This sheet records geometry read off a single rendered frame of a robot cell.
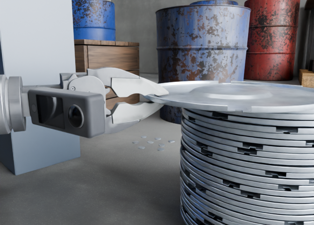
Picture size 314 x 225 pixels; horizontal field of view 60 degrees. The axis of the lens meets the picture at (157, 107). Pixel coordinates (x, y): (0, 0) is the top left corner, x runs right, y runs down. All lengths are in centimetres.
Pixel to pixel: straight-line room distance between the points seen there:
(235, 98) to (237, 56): 79
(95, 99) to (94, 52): 81
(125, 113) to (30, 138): 42
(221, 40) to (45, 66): 67
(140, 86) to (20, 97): 15
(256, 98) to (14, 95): 32
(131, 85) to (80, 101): 11
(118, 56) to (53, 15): 51
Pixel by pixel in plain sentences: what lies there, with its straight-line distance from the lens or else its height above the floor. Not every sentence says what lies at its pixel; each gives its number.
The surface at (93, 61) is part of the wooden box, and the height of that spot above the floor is 27.
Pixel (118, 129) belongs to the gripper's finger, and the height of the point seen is 20.
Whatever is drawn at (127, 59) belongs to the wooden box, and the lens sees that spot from 127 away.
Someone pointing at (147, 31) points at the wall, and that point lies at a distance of 432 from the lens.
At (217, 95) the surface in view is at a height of 24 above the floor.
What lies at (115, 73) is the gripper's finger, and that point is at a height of 27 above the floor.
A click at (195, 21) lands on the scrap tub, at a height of 42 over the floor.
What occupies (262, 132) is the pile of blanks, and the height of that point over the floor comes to 20.
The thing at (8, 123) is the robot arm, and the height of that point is 22.
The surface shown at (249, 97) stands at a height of 24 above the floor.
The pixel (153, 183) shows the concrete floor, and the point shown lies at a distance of 66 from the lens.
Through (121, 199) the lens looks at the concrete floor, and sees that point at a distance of 61.
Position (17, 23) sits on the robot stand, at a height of 37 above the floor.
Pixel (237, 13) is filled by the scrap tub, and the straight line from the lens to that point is 117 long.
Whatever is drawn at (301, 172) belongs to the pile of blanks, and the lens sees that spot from 43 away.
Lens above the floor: 30
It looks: 11 degrees down
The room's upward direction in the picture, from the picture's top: straight up
